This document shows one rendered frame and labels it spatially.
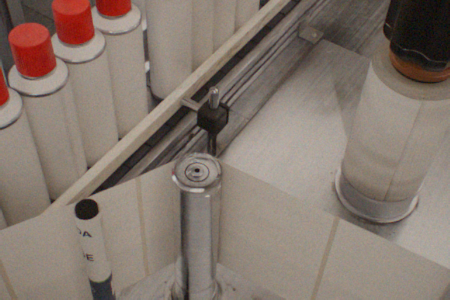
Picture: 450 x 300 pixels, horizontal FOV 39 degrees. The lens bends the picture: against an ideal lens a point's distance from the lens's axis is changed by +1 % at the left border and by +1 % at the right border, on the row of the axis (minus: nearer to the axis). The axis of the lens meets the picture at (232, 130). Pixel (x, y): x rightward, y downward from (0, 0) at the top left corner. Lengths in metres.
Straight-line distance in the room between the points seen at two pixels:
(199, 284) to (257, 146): 0.22
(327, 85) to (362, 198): 0.20
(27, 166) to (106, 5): 0.17
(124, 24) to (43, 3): 0.42
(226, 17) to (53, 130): 0.30
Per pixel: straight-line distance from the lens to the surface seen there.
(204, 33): 0.76
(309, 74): 0.83
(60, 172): 0.65
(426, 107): 0.56
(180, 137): 0.75
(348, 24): 1.00
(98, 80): 0.62
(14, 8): 0.72
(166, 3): 0.67
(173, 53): 0.72
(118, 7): 0.62
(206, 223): 0.49
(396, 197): 0.66
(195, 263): 0.53
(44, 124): 0.60
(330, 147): 0.74
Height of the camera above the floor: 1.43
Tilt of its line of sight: 48 degrees down
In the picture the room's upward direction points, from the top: 4 degrees clockwise
